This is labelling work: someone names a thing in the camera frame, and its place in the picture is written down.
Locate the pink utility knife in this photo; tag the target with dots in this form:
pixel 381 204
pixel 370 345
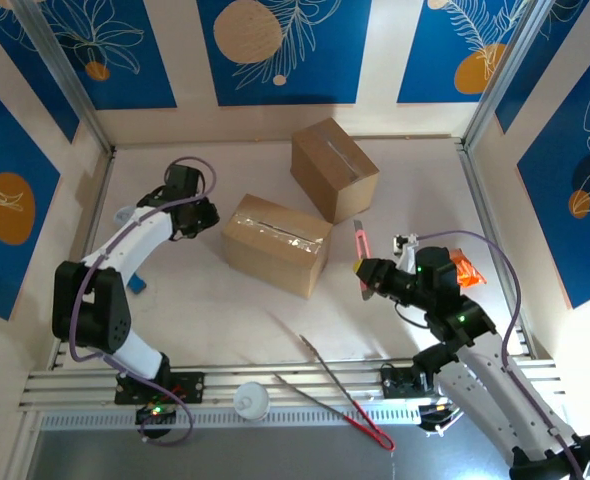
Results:
pixel 361 242

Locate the brown taped cardboard box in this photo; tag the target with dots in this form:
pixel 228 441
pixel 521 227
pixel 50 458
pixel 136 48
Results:
pixel 335 190
pixel 270 260

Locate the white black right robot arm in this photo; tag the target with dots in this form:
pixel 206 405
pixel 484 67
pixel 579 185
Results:
pixel 500 400

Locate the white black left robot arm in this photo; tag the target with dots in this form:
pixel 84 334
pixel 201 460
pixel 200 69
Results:
pixel 125 240

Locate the orange snack bag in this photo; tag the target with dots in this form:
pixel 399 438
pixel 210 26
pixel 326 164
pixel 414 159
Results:
pixel 470 272

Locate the small printed yellow can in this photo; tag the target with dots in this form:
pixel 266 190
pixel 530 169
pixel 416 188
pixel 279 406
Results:
pixel 122 215

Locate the small blue block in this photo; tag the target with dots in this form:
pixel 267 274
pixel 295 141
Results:
pixel 136 284

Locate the white lidded cup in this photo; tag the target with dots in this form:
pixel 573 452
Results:
pixel 250 400

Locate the grey metal panel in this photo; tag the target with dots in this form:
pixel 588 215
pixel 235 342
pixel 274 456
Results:
pixel 275 460

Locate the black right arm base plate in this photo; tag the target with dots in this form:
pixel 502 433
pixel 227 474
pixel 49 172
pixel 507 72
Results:
pixel 392 385

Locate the blue floral wall panel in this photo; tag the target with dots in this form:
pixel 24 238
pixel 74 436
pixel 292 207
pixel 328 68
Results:
pixel 540 75
pixel 5 265
pixel 125 75
pixel 435 50
pixel 550 225
pixel 315 60
pixel 30 85

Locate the aluminium table edge rail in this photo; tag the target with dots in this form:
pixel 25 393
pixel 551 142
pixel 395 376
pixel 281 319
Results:
pixel 220 380

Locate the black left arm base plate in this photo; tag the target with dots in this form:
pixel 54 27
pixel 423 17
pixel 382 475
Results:
pixel 192 387

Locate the aluminium frame post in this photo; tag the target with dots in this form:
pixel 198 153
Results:
pixel 67 75
pixel 505 75

